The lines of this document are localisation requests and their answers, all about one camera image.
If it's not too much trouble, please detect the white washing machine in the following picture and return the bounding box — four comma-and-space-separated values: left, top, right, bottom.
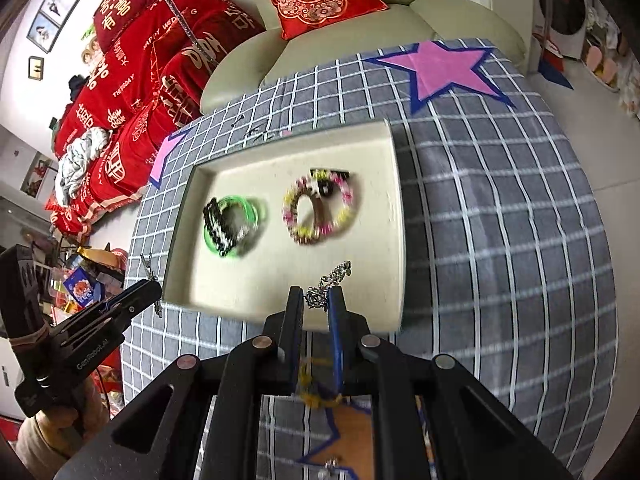
532, 0, 596, 61

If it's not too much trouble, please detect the red printed sofa cover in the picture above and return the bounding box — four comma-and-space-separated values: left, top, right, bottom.
47, 0, 266, 236

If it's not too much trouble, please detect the tinsel wrapped metal pole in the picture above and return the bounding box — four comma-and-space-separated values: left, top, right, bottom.
147, 0, 221, 66

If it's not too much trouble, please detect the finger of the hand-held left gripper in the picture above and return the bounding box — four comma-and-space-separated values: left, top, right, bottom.
100, 284, 163, 328
97, 280, 153, 311

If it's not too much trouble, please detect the brown braided bracelet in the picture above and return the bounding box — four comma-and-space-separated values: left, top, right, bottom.
300, 195, 341, 246

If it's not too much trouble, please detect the green plastic bangle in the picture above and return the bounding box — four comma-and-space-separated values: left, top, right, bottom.
202, 195, 268, 260

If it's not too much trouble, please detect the silver chain bracelet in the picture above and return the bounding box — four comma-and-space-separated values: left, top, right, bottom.
305, 260, 353, 311

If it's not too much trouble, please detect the black beaded barrette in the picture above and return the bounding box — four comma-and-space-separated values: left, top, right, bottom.
202, 199, 241, 256

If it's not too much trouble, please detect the person's left hand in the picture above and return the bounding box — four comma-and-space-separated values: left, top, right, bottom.
20, 375, 108, 461

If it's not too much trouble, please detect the large black picture frame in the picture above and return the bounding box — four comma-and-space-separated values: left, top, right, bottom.
27, 0, 81, 53

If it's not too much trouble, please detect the silver metal hair clip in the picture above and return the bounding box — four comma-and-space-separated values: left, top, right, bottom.
140, 252, 166, 318

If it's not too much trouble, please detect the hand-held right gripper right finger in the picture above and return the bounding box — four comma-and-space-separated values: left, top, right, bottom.
327, 285, 576, 480

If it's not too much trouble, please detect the pale green armchair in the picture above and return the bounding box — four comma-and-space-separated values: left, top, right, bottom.
200, 0, 528, 116

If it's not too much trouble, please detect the grey checked star tablecloth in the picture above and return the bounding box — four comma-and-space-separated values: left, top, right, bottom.
120, 37, 618, 480

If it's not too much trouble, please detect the crumpled grey white cloth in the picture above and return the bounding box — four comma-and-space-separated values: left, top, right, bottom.
55, 127, 111, 206

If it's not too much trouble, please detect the colourful bead bracelet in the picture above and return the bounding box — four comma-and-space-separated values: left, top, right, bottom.
281, 170, 358, 247

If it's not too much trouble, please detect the blue snack carton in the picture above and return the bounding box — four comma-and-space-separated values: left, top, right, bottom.
65, 267, 106, 308

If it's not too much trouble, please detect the yellow cord flower bracelet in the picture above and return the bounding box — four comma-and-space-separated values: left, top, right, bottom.
297, 357, 346, 406

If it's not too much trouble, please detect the small black claw clip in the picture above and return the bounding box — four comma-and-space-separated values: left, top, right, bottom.
310, 169, 351, 198

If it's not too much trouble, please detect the dark red lettered pillow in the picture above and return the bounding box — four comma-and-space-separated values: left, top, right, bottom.
92, 0, 166, 53

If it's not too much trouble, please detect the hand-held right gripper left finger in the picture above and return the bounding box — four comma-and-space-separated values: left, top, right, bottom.
52, 285, 306, 480

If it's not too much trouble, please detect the shallow cream cardboard tray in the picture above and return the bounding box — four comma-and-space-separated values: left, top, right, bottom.
162, 119, 407, 333

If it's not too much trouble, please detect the white cartoon pillow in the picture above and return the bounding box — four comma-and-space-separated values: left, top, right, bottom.
82, 25, 108, 68

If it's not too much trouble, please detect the rack of pink slippers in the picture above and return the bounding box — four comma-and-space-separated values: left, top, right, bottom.
582, 5, 640, 116

